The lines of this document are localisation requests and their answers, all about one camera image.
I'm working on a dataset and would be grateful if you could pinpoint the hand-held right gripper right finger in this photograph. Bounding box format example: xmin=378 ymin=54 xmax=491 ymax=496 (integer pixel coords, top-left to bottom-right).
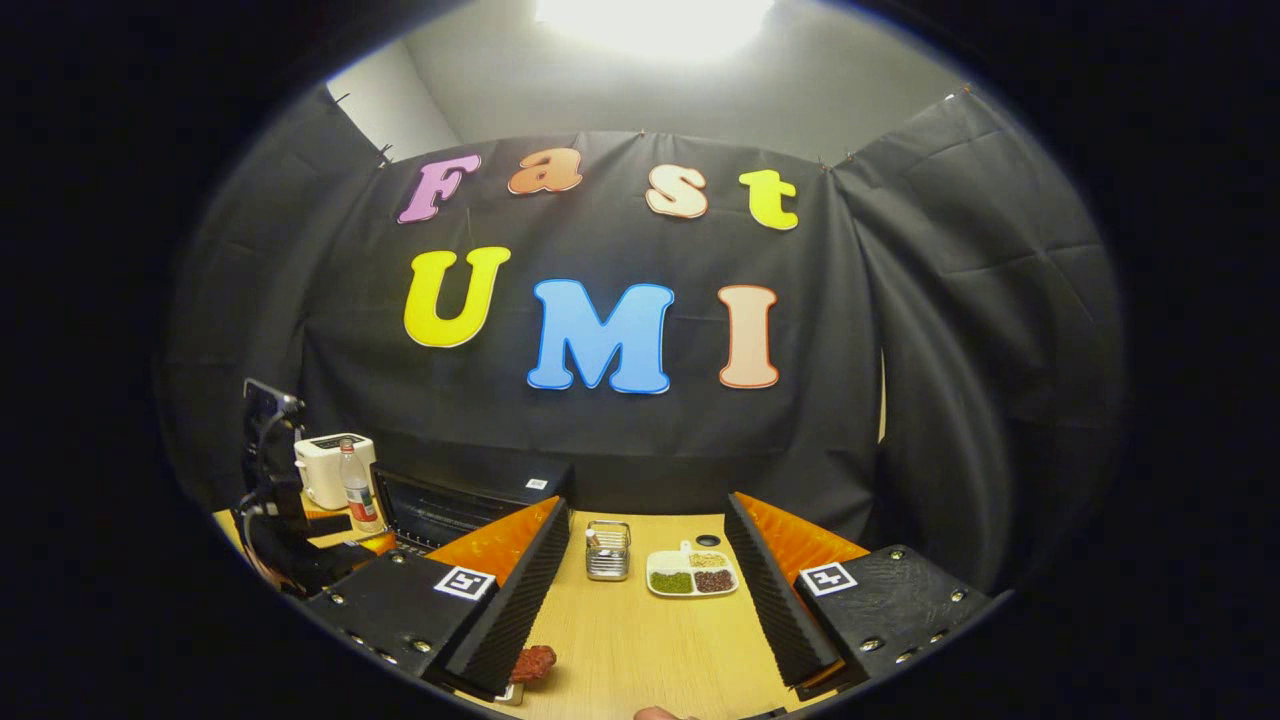
xmin=725 ymin=492 xmax=993 ymax=701

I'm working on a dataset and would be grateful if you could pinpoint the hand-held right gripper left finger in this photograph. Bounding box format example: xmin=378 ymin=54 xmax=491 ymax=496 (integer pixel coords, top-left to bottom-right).
xmin=305 ymin=497 xmax=573 ymax=701

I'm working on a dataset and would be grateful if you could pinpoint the reddish brown meat piece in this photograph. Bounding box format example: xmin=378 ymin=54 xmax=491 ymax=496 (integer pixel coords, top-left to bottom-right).
xmin=510 ymin=645 xmax=558 ymax=685

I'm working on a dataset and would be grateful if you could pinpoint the black electric oven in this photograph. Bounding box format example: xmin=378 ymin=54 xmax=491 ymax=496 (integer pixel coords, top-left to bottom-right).
xmin=370 ymin=460 xmax=577 ymax=557

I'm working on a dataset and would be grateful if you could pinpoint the clear plastic bottle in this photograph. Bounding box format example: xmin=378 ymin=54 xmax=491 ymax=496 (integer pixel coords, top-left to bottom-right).
xmin=339 ymin=437 xmax=382 ymax=534

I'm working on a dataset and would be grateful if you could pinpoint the white toaster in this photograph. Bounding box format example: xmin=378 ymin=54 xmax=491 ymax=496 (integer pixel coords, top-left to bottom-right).
xmin=294 ymin=433 xmax=379 ymax=511

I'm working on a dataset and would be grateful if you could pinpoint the white divided plate with beans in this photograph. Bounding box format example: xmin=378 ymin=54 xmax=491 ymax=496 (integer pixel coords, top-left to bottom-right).
xmin=646 ymin=541 xmax=741 ymax=599

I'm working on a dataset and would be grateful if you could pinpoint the ceiling light panel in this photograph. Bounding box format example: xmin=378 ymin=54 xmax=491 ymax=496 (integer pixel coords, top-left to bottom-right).
xmin=535 ymin=0 xmax=776 ymax=63

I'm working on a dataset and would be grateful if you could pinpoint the black cable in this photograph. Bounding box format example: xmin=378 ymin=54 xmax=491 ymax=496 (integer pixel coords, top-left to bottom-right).
xmin=240 ymin=408 xmax=293 ymax=521

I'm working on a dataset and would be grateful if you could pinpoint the metal wire basket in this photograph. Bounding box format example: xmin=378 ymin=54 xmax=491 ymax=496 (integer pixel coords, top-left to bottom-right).
xmin=585 ymin=520 xmax=632 ymax=582

